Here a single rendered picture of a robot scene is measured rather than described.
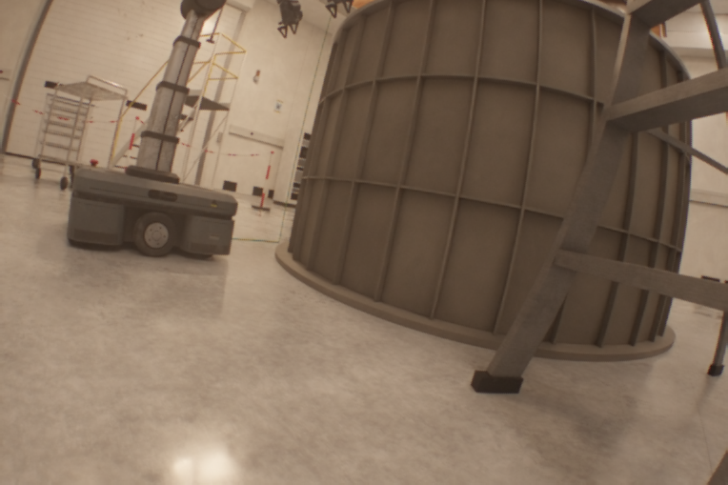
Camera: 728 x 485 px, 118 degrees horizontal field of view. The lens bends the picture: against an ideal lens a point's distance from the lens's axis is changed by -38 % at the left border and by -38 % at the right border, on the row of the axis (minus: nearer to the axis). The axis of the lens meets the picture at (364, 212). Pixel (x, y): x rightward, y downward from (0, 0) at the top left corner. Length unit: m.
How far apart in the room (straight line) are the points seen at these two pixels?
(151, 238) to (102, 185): 0.25
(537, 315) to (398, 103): 0.83
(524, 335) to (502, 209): 0.45
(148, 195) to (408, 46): 1.04
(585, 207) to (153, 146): 1.39
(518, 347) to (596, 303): 0.53
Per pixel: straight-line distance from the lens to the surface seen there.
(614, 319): 1.28
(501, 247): 1.05
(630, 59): 0.90
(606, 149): 0.78
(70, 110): 5.27
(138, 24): 8.84
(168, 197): 1.27
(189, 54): 1.55
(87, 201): 1.24
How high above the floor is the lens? 0.31
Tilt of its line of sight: level
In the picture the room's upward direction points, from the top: 11 degrees clockwise
